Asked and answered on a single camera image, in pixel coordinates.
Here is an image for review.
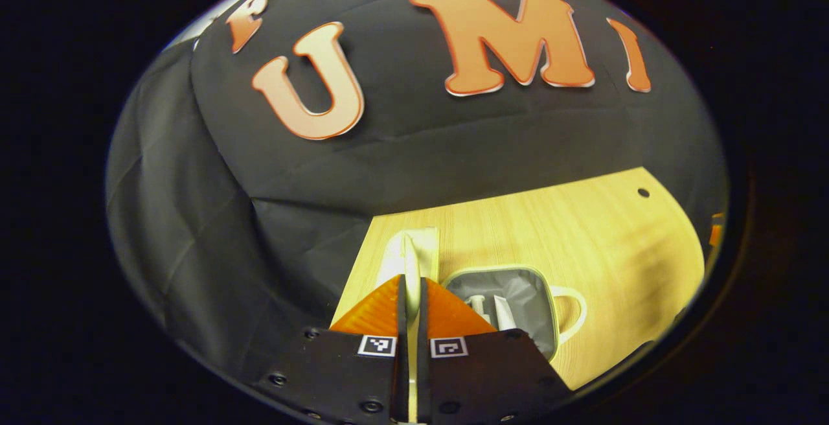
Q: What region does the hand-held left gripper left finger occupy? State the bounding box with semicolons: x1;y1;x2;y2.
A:
253;274;411;423

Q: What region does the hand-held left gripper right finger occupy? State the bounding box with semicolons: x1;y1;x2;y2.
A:
417;276;574;423

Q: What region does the white squeeze tube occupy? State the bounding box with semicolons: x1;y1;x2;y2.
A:
494;295;519;332

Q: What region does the cream yellow small suitcase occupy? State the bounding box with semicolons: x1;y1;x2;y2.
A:
376;227;587;423

